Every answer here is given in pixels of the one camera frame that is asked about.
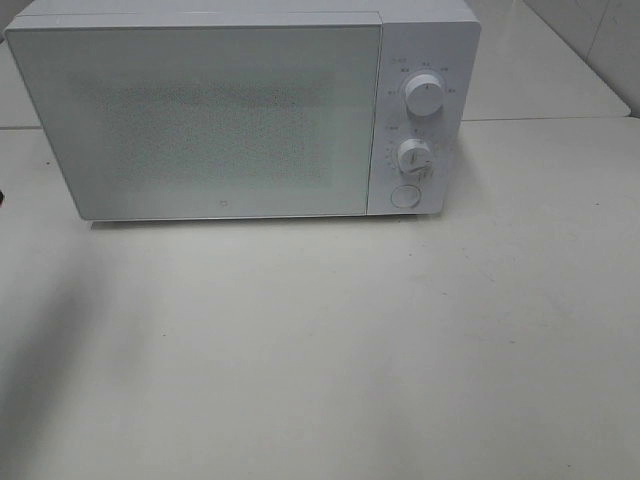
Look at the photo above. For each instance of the white microwave door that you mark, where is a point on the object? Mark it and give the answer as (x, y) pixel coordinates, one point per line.
(169, 116)

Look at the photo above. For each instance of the round white door button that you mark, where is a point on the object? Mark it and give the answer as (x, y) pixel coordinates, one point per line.
(405, 196)

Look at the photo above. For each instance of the white microwave oven body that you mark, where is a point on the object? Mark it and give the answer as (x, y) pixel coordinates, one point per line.
(440, 37)

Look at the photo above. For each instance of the white timer knob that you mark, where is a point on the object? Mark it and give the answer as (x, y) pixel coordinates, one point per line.
(414, 157)

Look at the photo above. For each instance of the upper white power knob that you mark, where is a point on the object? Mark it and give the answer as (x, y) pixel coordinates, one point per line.
(424, 94)

